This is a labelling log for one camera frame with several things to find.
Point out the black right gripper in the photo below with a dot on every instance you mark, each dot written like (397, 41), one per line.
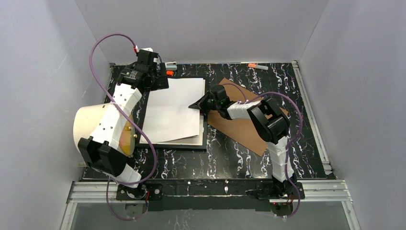
(207, 101)

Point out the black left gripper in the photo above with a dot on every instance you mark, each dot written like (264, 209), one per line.
(161, 73)

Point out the black picture frame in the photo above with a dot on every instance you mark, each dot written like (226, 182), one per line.
(177, 146)

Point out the sunflower photo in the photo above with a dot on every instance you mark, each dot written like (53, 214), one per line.
(174, 111)

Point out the brown backing board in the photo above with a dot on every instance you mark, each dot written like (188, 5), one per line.
(240, 130)

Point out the white mat board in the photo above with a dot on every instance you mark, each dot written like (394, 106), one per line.
(174, 130)

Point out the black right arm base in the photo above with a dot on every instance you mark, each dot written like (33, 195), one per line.
(270, 189)

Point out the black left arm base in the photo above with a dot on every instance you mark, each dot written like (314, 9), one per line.
(149, 192)

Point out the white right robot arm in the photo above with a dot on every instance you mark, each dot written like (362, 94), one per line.
(270, 123)

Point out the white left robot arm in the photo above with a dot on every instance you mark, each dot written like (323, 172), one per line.
(101, 150)

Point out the black orange marker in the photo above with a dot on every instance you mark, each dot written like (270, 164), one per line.
(170, 73)

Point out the orange white marker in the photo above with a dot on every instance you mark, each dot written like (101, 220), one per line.
(257, 66)

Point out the white cylinder orange lid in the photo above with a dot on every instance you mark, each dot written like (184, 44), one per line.
(88, 117)

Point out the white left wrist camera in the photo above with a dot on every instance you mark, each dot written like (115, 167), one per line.
(147, 55)

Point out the aluminium rail frame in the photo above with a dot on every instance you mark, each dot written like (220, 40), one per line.
(213, 194)

